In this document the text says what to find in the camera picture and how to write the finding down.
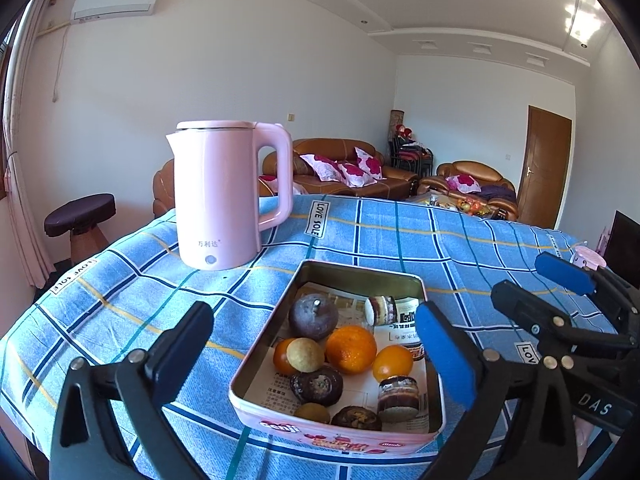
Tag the stacked dark chairs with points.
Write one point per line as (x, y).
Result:
(411, 160)

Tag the dark mangosteen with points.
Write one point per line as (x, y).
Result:
(356, 418)

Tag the dark round pastry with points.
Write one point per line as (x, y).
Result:
(316, 385)

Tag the pink rectangular tin box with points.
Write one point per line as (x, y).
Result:
(340, 437)

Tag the printed paper leaflet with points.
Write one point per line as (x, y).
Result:
(400, 332)

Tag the small yellow-green round fruit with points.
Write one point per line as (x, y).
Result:
(305, 355)
(312, 414)

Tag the pale window curtain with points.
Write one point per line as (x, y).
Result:
(20, 185)

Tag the white pillow with magenta flowers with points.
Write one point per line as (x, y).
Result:
(320, 166)
(369, 162)
(464, 182)
(356, 174)

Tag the brown leather recliner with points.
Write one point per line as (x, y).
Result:
(162, 185)

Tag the smooth medium orange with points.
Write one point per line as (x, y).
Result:
(392, 364)

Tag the white wall air conditioner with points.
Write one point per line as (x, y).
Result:
(116, 4)

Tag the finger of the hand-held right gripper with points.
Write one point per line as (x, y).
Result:
(565, 271)
(525, 305)

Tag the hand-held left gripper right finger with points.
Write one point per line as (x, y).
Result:
(445, 355)

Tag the black television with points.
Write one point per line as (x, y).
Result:
(627, 235)

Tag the brown wooden door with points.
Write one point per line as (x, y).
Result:
(542, 165)

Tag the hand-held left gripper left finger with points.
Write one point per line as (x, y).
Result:
(190, 332)

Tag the dark round padded stool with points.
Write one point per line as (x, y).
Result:
(80, 210)

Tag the small dark orange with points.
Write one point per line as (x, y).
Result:
(280, 357)

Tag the pink electric kettle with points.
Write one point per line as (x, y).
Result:
(215, 200)

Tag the red plush toy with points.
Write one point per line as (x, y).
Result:
(404, 131)

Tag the small layered dessert jar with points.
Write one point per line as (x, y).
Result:
(397, 396)
(381, 310)

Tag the brown leather sofa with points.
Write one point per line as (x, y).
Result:
(330, 147)

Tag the brown leather armchair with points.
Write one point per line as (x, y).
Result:
(470, 167)

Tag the tall patterned floor vase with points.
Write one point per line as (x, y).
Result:
(397, 117)

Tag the large bumpy orange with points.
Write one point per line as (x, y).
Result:
(351, 350)

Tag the pink cartoon cup with lid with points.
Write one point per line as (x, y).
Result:
(592, 258)

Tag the coffee table with snacks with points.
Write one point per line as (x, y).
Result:
(450, 205)

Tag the pink printed cloth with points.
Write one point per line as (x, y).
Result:
(297, 189)

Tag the purple cloth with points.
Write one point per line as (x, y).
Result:
(497, 194)

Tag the blue checked tablecloth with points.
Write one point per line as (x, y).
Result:
(125, 280)

